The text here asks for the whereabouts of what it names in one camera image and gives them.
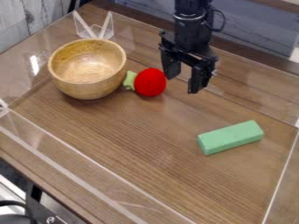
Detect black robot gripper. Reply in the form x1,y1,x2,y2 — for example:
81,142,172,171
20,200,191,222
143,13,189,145
159,11,217,94

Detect green rectangular block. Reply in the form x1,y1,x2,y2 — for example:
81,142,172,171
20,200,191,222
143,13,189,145
197,120,264,155

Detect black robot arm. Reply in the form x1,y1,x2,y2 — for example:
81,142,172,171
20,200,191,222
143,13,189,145
159,0,227,94

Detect light wooden bowl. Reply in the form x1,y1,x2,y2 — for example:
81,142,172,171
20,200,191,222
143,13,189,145
48,38,127,100

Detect red knitted strawberry toy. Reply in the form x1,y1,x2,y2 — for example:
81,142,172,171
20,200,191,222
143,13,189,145
123,68,167,97

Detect clear acrylic corner bracket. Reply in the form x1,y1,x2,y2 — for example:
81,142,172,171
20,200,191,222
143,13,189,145
72,11,115,39

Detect black table frame bracket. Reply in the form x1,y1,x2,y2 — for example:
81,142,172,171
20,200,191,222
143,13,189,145
25,184,85,224

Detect black cable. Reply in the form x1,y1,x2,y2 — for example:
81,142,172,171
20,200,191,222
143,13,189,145
0,200,33,224

